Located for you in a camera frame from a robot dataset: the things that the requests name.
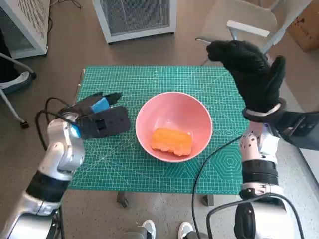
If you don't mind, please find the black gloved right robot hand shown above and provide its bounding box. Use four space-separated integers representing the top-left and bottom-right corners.
206 39 286 112

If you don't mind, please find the black blue-taped left robot hand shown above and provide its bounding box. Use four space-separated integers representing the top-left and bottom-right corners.
74 91 123 120

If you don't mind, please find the pink bowl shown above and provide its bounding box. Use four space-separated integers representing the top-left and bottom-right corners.
135 91 213 163

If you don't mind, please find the rectangular toy bread loaf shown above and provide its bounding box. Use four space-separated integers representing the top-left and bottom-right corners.
151 127 193 157

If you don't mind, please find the green cutting mat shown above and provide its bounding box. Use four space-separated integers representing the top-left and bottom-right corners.
67 65 250 194

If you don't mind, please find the beige office chair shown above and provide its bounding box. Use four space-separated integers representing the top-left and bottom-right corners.
195 0 315 67

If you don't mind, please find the cardboard box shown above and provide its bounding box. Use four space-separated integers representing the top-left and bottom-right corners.
286 9 319 52

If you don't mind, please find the grey office chair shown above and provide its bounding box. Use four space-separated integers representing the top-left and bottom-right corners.
0 52 37 129

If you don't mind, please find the white perforated metal cabinet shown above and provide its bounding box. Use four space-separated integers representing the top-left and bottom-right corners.
0 0 50 60
91 0 176 45

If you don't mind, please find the black table leg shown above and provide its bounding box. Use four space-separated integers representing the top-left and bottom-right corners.
116 191 129 209
201 194 215 207

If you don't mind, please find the person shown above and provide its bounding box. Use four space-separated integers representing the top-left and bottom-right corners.
0 28 22 84

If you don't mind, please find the white flat panel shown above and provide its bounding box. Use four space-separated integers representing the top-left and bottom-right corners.
298 146 319 190

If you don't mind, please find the white shoe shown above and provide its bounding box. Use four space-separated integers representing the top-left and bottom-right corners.
178 221 194 239
141 220 157 239

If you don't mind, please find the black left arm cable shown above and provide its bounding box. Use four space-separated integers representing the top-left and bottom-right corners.
36 111 65 151
45 97 77 125

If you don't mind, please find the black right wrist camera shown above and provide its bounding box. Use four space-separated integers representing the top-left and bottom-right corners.
271 111 319 150

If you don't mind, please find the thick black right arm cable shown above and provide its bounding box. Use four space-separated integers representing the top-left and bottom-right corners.
206 193 304 239

